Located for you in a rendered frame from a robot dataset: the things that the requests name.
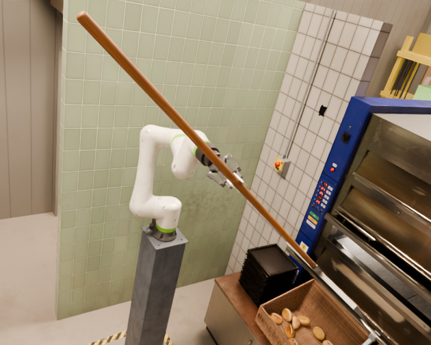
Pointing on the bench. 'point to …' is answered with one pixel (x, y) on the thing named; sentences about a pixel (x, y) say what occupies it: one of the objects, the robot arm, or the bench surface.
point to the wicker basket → (296, 294)
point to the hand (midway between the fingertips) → (237, 183)
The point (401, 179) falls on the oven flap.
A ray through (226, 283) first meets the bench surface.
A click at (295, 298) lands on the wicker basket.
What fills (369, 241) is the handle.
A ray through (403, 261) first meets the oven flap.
